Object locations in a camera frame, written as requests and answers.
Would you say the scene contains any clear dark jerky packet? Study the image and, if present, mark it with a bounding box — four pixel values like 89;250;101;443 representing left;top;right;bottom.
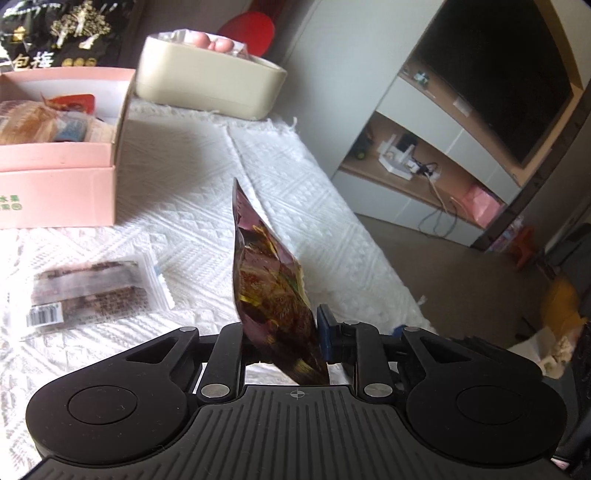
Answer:
15;253;174;336

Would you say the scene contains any pink bow ornament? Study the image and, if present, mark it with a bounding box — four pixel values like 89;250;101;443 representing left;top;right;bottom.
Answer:
188;32;235;53

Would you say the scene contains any white cabinet shelf unit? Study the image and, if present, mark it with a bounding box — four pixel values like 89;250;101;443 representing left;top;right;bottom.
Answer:
276;0;583;248

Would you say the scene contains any small red snack packet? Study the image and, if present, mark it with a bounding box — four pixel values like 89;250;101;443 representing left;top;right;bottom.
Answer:
42;94;95;115

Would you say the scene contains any red round cushion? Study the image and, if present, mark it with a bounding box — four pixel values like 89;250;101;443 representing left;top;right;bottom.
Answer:
217;11;276;57

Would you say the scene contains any orange bread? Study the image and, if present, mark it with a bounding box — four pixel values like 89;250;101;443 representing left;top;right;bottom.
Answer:
0;100;59;145

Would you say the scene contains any black plum snack bag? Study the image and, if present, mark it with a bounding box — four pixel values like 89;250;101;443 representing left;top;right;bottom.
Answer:
1;0;144;72

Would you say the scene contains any cream tissue box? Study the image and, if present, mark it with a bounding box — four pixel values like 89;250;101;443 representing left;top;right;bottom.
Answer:
135;35;287;120

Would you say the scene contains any black television screen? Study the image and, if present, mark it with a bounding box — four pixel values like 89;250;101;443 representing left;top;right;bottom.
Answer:
415;0;572;164

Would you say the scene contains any pink cardboard box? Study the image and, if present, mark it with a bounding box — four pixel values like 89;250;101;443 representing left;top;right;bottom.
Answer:
1;67;135;229

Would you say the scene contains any maroon chicken snack pouch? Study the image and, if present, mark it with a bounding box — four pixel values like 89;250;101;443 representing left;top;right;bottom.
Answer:
232;181;329;385

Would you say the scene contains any white wifi router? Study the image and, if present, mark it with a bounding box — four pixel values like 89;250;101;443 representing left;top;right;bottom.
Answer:
377;134;420;181

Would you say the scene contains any blue snack packet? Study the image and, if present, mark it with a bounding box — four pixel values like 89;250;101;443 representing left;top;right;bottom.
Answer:
52;117;89;143

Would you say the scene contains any white tissue paper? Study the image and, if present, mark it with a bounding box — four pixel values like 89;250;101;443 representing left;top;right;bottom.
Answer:
156;29;249;59

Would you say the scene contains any white woven table cloth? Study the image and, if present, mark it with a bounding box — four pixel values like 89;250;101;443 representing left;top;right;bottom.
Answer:
1;100;429;479

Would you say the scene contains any pink paper bag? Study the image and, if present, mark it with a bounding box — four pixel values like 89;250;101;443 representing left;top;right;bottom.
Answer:
460;184;504;228

